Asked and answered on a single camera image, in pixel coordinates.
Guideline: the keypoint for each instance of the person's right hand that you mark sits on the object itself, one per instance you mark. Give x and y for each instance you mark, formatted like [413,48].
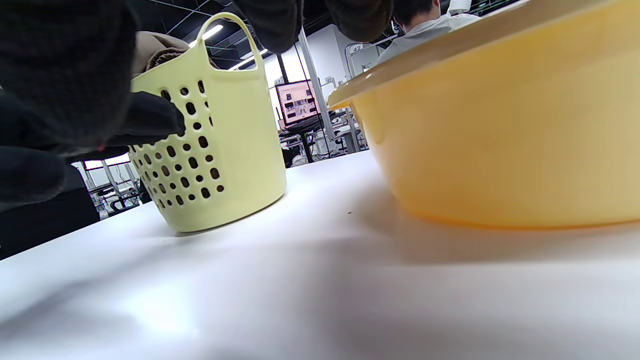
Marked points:
[65,70]

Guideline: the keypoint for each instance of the person's left hand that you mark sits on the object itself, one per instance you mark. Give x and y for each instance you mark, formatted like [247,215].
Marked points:
[150,120]

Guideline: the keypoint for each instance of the brown shorts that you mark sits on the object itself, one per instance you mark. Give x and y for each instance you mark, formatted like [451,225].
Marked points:
[157,50]

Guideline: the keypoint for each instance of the yellow perforated plastic basket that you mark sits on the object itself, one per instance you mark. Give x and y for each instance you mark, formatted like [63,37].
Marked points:
[240,150]

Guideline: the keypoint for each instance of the ceiling light strip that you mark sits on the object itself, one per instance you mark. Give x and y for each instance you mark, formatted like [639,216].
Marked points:
[210,34]
[246,61]

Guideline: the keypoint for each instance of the lit computer monitor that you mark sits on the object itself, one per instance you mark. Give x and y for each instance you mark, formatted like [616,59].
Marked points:
[297,102]

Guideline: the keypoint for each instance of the white equipment cabinet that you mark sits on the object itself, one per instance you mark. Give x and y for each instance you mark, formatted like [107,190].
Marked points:
[361,61]

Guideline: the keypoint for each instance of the yellow plastic basin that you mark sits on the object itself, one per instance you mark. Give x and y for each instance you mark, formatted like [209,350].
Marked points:
[500,135]

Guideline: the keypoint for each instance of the white support post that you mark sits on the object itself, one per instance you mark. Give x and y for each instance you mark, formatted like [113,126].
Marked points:
[315,85]

